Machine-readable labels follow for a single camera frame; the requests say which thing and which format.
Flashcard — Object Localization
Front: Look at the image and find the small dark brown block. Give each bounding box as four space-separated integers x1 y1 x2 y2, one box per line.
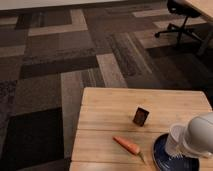
133 107 149 126

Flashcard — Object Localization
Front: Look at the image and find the dark blue ceramic bowl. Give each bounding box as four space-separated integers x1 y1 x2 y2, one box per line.
152 133 200 171

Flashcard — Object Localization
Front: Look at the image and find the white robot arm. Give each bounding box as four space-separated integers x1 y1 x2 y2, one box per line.
182 112 213 158

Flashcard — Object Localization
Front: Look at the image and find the orange carrot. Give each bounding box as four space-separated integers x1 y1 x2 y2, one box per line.
113 136 146 162

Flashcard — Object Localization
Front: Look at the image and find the black office chair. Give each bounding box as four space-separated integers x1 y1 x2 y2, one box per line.
154 0 203 47

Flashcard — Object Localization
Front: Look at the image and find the light wooden desk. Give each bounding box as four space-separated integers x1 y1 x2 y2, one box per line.
184 0 213 56

